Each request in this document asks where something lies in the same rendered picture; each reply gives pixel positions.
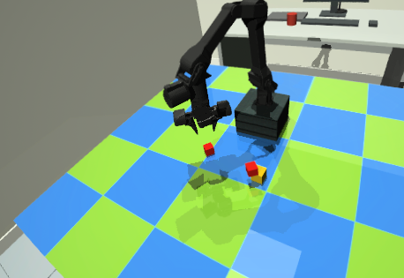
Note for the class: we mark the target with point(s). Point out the yellow cube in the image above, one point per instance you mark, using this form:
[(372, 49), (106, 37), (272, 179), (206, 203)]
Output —
[(262, 171)]

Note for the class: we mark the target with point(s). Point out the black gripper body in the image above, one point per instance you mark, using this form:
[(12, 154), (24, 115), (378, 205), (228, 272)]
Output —
[(181, 117)]

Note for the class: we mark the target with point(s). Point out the red cube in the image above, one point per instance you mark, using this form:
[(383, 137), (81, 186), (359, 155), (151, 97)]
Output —
[(252, 169), (209, 149)]

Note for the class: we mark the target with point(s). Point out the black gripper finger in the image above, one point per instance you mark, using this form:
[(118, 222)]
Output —
[(215, 121), (193, 125)]

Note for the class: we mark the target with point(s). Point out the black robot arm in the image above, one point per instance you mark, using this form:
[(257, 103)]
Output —
[(197, 59)]

